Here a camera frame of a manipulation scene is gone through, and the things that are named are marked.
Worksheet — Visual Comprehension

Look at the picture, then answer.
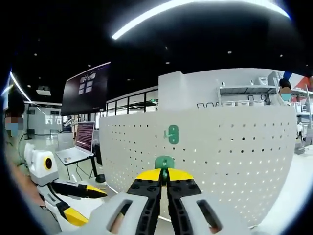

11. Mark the person's light shirt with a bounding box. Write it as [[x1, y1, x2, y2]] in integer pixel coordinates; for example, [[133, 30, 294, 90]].
[[3, 136, 30, 172]]

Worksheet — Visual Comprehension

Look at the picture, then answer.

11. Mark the black laptop stand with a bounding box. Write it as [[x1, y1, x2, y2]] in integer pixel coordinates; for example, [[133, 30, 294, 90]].
[[65, 153, 98, 182]]

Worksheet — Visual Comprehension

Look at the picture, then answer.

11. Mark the green hook assembly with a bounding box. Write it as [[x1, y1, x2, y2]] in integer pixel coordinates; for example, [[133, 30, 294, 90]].
[[154, 155, 176, 179], [164, 124, 180, 145]]

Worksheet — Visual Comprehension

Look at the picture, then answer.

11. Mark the person's head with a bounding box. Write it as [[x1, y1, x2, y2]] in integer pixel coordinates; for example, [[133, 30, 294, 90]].
[[3, 88, 25, 138]]

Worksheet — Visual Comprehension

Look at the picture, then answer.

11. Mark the long ceiling light strip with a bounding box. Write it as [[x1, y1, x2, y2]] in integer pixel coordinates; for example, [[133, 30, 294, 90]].
[[111, 0, 291, 40]]

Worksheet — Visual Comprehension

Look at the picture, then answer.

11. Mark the white perforated mounting plate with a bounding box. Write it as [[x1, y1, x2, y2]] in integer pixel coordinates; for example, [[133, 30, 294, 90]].
[[98, 107, 297, 227]]

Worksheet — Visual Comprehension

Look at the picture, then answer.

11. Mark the large dark wall display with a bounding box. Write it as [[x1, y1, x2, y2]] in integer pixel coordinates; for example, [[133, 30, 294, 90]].
[[60, 61, 111, 116]]

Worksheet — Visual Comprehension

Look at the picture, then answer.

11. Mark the grey metal shelf rack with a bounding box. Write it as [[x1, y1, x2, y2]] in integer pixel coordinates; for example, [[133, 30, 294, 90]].
[[217, 84, 280, 106]]

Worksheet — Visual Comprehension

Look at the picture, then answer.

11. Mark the computer monitor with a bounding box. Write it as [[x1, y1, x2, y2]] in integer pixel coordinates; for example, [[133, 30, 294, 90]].
[[55, 121, 96, 165]]

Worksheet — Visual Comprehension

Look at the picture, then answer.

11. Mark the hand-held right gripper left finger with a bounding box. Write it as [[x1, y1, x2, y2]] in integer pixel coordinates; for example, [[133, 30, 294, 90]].
[[83, 168, 162, 235]]

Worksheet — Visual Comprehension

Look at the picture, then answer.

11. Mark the ceiling projector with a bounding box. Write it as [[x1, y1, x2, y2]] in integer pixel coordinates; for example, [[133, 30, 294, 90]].
[[35, 85, 52, 96]]

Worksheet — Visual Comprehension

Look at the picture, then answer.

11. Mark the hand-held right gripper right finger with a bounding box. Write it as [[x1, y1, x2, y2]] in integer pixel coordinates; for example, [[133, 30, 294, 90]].
[[166, 168, 253, 235]]

